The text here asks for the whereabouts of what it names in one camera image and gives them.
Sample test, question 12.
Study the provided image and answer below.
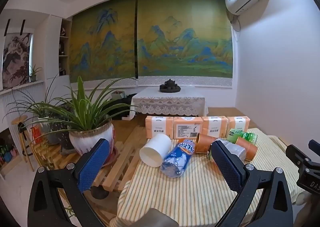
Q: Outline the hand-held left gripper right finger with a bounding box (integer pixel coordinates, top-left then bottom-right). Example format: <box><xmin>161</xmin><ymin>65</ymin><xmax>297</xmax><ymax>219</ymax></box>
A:
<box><xmin>211</xmin><ymin>139</ymin><xmax>293</xmax><ymax>227</ymax></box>

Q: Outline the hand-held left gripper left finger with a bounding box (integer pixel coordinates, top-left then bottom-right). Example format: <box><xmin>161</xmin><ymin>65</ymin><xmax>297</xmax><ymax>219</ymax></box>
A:
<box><xmin>27</xmin><ymin>138</ymin><xmax>111</xmax><ymax>227</ymax></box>

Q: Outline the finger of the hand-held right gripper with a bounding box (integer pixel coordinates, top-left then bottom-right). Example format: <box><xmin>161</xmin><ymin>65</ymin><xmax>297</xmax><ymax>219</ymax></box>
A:
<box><xmin>308</xmin><ymin>139</ymin><xmax>320</xmax><ymax>153</ymax></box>
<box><xmin>286</xmin><ymin>144</ymin><xmax>311</xmax><ymax>168</ymax></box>

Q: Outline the white paper cup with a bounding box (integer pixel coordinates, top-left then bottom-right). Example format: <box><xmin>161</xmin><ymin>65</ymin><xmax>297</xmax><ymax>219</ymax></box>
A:
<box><xmin>139</xmin><ymin>133</ymin><xmax>172</xmax><ymax>167</ymax></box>

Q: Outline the orange paper cup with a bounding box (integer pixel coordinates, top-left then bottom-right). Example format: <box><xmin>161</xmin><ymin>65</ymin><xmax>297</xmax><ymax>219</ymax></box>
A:
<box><xmin>235</xmin><ymin>137</ymin><xmax>258</xmax><ymax>161</ymax></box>
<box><xmin>195</xmin><ymin>133</ymin><xmax>218</xmax><ymax>154</ymax></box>

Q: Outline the clear crumpled plastic bottle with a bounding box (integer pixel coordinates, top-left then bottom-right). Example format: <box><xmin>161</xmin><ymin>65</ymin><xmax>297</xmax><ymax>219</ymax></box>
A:
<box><xmin>207</xmin><ymin>138</ymin><xmax>247</xmax><ymax>161</ymax></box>

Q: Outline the green plant in white pot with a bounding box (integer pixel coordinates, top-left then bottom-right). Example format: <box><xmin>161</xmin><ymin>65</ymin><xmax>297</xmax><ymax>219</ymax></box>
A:
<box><xmin>25</xmin><ymin>75</ymin><xmax>138</xmax><ymax>159</ymax></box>

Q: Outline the wooden slat rack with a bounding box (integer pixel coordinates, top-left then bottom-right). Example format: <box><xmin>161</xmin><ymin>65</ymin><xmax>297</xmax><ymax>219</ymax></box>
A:
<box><xmin>32</xmin><ymin>126</ymin><xmax>151</xmax><ymax>193</ymax></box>

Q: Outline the green label plastic bottle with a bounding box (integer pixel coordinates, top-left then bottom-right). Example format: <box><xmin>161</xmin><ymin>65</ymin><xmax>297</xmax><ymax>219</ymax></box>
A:
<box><xmin>226</xmin><ymin>129</ymin><xmax>258</xmax><ymax>145</ymax></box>

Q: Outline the striped yellow tablecloth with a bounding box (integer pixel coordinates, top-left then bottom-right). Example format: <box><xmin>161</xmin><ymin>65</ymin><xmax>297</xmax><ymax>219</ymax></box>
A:
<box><xmin>109</xmin><ymin>128</ymin><xmax>307</xmax><ymax>227</ymax></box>

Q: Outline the orange tissue pack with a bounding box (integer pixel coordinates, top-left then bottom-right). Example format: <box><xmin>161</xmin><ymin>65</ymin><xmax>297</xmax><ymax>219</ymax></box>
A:
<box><xmin>174</xmin><ymin>116</ymin><xmax>203</xmax><ymax>140</ymax></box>
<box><xmin>145</xmin><ymin>115</ymin><xmax>175</xmax><ymax>139</ymax></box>
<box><xmin>201</xmin><ymin>116</ymin><xmax>228</xmax><ymax>138</ymax></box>
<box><xmin>227</xmin><ymin>116</ymin><xmax>250</xmax><ymax>133</ymax></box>

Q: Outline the blue label plastic bottle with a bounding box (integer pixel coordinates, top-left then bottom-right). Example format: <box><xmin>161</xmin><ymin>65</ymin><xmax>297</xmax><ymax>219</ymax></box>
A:
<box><xmin>160</xmin><ymin>138</ymin><xmax>196</xmax><ymax>179</ymax></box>

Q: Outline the black bag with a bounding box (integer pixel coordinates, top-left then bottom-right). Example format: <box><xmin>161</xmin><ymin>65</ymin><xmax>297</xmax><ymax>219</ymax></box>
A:
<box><xmin>99</xmin><ymin>94</ymin><xmax>138</xmax><ymax>120</ymax></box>

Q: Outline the red package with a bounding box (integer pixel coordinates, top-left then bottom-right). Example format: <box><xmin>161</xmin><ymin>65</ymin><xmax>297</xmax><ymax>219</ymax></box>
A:
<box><xmin>30</xmin><ymin>127</ymin><xmax>43</xmax><ymax>145</ymax></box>

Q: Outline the thin-leaf plant in dark pot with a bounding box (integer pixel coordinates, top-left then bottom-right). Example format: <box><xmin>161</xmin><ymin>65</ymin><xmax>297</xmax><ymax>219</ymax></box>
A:
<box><xmin>4</xmin><ymin>74</ymin><xmax>75</xmax><ymax>153</ymax></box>

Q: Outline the paper bag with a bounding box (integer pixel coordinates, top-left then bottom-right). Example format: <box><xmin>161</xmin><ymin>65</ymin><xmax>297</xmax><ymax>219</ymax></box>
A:
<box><xmin>111</xmin><ymin>91</ymin><xmax>126</xmax><ymax>101</ymax></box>

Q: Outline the round wooden stool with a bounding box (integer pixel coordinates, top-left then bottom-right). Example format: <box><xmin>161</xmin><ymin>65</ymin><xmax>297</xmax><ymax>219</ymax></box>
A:
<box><xmin>11</xmin><ymin>115</ymin><xmax>36</xmax><ymax>173</ymax></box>

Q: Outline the low table with lace cloth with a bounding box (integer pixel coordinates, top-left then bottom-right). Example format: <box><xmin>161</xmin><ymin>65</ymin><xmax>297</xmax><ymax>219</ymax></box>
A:
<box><xmin>129</xmin><ymin>87</ymin><xmax>208</xmax><ymax>118</ymax></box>

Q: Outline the dark tea set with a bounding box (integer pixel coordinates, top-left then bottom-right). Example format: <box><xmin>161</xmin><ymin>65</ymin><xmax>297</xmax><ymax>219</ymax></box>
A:
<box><xmin>159</xmin><ymin>79</ymin><xmax>181</xmax><ymax>94</ymax></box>

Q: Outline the small potted plant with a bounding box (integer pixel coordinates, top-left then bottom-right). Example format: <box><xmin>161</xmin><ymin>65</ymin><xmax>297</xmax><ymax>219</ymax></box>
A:
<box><xmin>28</xmin><ymin>64</ymin><xmax>43</xmax><ymax>83</ymax></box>

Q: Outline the narrow landscape painting blind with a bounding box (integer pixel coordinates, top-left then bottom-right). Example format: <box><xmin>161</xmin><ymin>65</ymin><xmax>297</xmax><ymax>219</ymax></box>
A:
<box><xmin>68</xmin><ymin>0</ymin><xmax>138</xmax><ymax>85</ymax></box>

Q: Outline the wide landscape painting blind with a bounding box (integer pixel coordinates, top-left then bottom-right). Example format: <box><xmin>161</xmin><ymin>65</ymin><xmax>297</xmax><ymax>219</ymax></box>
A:
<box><xmin>136</xmin><ymin>0</ymin><xmax>233</xmax><ymax>78</ymax></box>

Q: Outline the wooden wall shelf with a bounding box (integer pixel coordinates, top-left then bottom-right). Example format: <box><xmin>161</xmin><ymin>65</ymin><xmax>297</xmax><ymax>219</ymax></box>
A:
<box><xmin>58</xmin><ymin>18</ymin><xmax>73</xmax><ymax>77</ymax></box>

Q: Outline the ink painting wall scroll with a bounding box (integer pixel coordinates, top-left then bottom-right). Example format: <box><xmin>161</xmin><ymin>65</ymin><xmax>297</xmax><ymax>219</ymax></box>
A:
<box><xmin>1</xmin><ymin>19</ymin><xmax>33</xmax><ymax>91</ymax></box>

